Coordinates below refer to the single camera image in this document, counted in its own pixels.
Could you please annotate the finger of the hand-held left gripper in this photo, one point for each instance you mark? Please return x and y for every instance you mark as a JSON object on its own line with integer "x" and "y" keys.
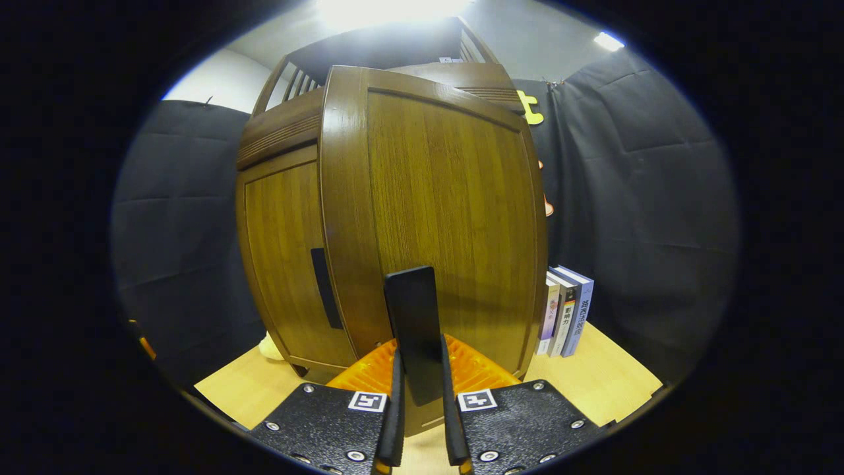
{"x": 142, "y": 343}

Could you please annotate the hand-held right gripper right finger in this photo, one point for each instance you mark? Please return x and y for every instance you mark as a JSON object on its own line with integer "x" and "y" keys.
{"x": 452, "y": 422}

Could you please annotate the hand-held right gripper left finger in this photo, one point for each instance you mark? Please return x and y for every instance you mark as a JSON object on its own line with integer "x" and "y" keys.
{"x": 394, "y": 422}

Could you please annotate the wooden shoe cabinet door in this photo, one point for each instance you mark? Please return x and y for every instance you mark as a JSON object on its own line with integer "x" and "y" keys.
{"x": 283, "y": 264}
{"x": 448, "y": 218}

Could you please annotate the wooden double-door shoe cabinet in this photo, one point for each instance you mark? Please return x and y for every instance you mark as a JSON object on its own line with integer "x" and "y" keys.
{"x": 409, "y": 46}

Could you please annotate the wooden cabinet drawer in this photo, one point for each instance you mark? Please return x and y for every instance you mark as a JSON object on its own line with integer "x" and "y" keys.
{"x": 277, "y": 135}

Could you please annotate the cream soft object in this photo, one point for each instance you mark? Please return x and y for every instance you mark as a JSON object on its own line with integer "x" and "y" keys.
{"x": 270, "y": 348}

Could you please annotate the purple and white book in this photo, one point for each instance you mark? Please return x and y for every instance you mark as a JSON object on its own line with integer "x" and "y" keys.
{"x": 548, "y": 316}

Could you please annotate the dark and white book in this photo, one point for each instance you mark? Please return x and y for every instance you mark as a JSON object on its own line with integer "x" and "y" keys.
{"x": 564, "y": 316}

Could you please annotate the blue book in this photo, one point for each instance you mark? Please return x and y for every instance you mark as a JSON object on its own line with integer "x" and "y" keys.
{"x": 580, "y": 310}

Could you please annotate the black backdrop cloth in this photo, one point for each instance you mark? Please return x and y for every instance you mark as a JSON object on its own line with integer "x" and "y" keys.
{"x": 646, "y": 198}

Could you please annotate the large ceiling light panel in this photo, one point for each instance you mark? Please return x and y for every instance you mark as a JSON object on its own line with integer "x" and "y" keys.
{"x": 389, "y": 12}

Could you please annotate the small ceiling light panel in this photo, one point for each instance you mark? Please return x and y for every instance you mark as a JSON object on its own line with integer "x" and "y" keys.
{"x": 608, "y": 41}

